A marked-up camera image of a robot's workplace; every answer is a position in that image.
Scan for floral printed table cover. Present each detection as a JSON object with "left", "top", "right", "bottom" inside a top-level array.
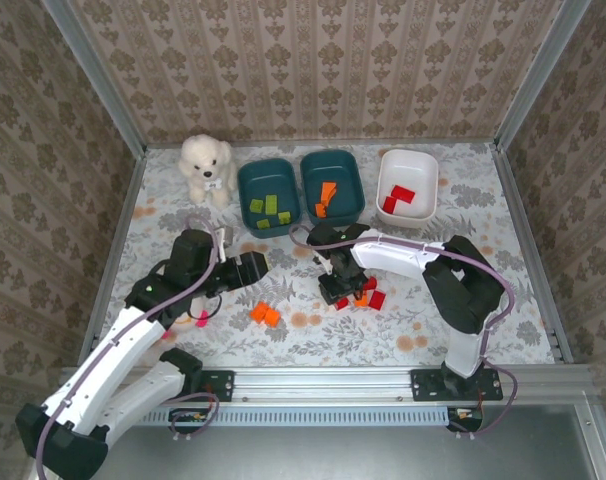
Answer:
[{"left": 100, "top": 142, "right": 557, "bottom": 371}]

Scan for white plush dog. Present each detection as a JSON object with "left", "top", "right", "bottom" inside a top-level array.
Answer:
[{"left": 177, "top": 133, "right": 238, "bottom": 209}]

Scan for teal plastic bin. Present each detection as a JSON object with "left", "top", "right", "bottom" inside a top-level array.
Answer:
[
  {"left": 236, "top": 157, "right": 303, "bottom": 240},
  {"left": 299, "top": 148, "right": 367, "bottom": 227}
]

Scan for white plastic bin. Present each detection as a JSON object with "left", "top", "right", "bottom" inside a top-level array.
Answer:
[{"left": 375, "top": 148, "right": 440, "bottom": 229}]

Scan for aluminium side rail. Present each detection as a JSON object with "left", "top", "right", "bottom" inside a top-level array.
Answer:
[
  {"left": 77, "top": 147, "right": 149, "bottom": 374},
  {"left": 490, "top": 142, "right": 577, "bottom": 366}
]

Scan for aluminium mounting rail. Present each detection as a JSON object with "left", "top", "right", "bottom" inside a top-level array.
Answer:
[{"left": 60, "top": 363, "right": 604, "bottom": 407}]

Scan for aluminium rear rail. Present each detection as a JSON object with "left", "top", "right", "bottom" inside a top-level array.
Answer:
[{"left": 145, "top": 138, "right": 499, "bottom": 150}]

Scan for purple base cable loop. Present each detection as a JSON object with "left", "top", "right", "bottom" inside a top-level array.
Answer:
[{"left": 168, "top": 391, "right": 221, "bottom": 442}]

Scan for slotted grey cable duct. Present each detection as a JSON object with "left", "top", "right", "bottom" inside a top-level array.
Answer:
[{"left": 135, "top": 405, "right": 457, "bottom": 427}]

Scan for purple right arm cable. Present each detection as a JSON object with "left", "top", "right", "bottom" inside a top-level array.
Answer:
[{"left": 287, "top": 223, "right": 519, "bottom": 441}]

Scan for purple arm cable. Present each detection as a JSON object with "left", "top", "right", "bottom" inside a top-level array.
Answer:
[
  {"left": 32, "top": 215, "right": 222, "bottom": 480},
  {"left": 287, "top": 223, "right": 519, "bottom": 441}
]

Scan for aluminium frame post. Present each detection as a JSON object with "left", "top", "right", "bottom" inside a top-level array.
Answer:
[
  {"left": 41, "top": 0, "right": 148, "bottom": 156},
  {"left": 493, "top": 0, "right": 582, "bottom": 149}
]

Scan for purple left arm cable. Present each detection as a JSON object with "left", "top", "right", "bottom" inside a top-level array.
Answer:
[{"left": 32, "top": 215, "right": 222, "bottom": 480}]

